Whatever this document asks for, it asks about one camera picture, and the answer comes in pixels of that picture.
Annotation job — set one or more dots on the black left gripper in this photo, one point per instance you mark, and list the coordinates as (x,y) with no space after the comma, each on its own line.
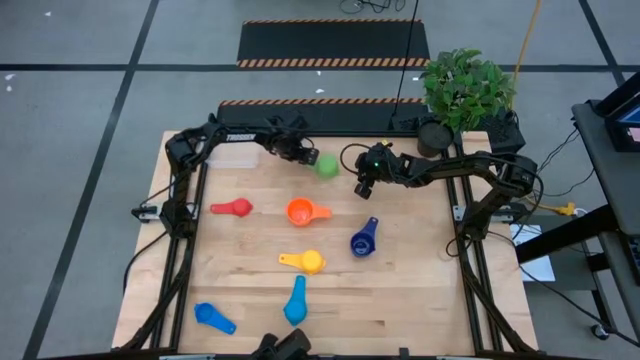
(287,145)

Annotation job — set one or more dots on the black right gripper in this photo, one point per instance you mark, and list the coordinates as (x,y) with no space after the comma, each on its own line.
(380,165)

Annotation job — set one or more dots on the green measuring cup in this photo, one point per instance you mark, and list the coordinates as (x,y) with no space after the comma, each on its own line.
(327,167)

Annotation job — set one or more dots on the red measuring cup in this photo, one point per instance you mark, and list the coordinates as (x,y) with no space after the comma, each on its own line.
(241,207)

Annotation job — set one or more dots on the navy blue measuring cup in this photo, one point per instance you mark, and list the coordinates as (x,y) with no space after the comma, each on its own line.
(362,245)

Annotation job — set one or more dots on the yellow measuring cup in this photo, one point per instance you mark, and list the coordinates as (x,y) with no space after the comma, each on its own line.
(311,262)

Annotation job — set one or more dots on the teal measuring cup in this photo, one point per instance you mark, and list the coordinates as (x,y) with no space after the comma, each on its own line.
(296,310)

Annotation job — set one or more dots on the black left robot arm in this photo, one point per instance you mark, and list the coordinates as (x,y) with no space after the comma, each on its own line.
(240,137)

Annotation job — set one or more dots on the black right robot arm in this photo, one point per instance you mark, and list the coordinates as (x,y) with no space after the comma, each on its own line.
(465,167)

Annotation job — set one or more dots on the clear plastic basket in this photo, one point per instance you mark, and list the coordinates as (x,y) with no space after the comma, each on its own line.
(235,157)

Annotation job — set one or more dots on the orange measuring cup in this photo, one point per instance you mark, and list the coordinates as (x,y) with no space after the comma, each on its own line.
(300,212)

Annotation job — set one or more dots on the small bright blue measuring cup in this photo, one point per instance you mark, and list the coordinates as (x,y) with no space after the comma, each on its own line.
(205,313)

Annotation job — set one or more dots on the narrow black hazard-striped mat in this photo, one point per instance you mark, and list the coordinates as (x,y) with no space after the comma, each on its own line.
(350,117)

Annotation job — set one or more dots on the large black hazard-striped mat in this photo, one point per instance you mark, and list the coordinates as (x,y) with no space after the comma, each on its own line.
(330,42)

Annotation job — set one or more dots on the green plant in black pot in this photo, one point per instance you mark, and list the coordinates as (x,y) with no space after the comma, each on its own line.
(465,90)

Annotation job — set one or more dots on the yellow power plug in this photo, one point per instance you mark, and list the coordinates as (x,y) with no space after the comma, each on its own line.
(566,209)

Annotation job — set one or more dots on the white paper sheet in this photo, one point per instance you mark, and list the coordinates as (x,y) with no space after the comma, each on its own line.
(542,270)

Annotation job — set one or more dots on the black boxy object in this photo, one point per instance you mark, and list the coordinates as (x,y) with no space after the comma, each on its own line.
(292,345)

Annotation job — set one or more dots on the black equipment cart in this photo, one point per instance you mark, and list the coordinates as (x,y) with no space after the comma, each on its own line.
(615,165)

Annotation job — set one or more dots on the black monitor blue screen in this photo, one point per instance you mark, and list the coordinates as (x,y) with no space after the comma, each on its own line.
(617,107)

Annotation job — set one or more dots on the black aluminium table frame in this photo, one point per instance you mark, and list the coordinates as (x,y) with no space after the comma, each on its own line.
(174,330)

